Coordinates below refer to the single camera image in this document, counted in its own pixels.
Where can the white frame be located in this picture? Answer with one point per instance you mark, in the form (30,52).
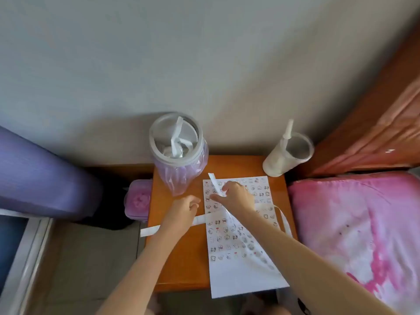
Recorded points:
(29,259)

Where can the wooden bed headboard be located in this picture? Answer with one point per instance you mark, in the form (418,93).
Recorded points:
(361,127)

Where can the white paper sheet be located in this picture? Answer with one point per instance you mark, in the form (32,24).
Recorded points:
(236,275)

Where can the clear cup with white base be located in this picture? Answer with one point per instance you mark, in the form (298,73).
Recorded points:
(275,164)

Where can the long white sticker strip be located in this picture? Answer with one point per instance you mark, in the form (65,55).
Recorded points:
(149,231)

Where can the white straw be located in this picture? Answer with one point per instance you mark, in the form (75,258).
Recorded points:
(288,131)

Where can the purple plastic container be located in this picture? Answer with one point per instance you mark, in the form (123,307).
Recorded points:
(137,200)

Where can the person's right forearm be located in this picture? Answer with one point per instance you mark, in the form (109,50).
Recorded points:
(311,265)

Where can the person's right hand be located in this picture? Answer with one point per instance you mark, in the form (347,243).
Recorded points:
(238,198)

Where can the person's left forearm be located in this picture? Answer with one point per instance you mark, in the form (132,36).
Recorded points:
(141,275)

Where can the person's left hand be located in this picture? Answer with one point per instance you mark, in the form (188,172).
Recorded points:
(180,213)

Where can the purple rolled mat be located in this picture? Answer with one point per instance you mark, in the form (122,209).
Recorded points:
(39,173)

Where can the wooden nightstand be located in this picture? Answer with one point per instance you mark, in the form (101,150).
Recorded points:
(177,252)

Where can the white backing scraps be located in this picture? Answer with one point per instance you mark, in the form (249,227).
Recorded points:
(177,141)

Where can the grey trash bin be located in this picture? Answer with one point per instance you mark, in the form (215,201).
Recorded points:
(154,150)

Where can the rows of stuck cartoon stickers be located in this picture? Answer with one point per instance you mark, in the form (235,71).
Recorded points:
(216,231)

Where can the pink floral bedding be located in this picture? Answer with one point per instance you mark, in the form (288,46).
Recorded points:
(344,226)

